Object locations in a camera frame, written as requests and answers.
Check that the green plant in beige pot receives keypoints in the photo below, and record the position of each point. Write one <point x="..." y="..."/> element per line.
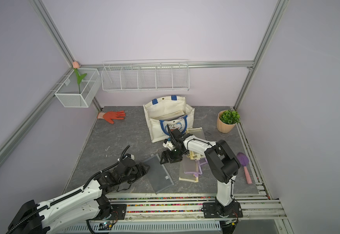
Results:
<point x="227" y="120"/>

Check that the white slotted vent grille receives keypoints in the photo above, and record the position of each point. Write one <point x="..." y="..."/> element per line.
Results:
<point x="145" y="227"/>

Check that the yellow mesh pouch bottom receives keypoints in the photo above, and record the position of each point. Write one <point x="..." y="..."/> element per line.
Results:
<point x="185" y="177"/>

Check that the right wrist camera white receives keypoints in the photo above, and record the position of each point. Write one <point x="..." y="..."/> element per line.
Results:
<point x="168" y="144"/>

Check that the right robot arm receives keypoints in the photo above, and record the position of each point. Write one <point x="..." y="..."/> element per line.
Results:
<point x="223" y="164"/>

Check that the red rubber glove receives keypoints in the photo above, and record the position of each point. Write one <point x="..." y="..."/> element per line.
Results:
<point x="111" y="116"/>

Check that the grey mesh pouch front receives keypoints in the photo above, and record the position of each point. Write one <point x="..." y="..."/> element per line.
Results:
<point x="157" y="174"/>

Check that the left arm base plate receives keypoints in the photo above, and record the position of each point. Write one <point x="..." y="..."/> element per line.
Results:
<point x="112" y="212"/>

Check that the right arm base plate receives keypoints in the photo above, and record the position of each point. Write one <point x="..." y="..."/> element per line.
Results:
<point x="217" y="210"/>

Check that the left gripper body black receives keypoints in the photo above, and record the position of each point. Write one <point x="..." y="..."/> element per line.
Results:
<point x="132" y="175"/>

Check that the purple mesh pouch under pile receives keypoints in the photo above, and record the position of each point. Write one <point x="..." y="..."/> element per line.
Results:
<point x="199" y="166"/>

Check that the artificial pink tulip flower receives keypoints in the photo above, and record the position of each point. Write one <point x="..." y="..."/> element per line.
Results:
<point x="79" y="76"/>

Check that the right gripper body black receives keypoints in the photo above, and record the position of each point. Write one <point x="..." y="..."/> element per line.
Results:
<point x="174" y="154"/>

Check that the white canvas Doraemon tote bag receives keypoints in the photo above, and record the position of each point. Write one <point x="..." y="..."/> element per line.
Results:
<point x="168" y="113"/>

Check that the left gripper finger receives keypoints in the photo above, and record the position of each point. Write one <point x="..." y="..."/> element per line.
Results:
<point x="143" y="168"/>
<point x="133" y="178"/>

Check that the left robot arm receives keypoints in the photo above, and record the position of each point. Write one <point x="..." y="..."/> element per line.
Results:
<point x="85" y="203"/>

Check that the long white wire wall basket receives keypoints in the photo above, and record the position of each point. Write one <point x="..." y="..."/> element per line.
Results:
<point x="145" y="75"/>

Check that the small white mesh wall basket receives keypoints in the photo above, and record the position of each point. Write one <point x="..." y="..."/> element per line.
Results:
<point x="69" y="95"/>

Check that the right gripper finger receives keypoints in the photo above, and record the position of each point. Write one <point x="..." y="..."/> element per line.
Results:
<point x="165" y="158"/>
<point x="174" y="159"/>

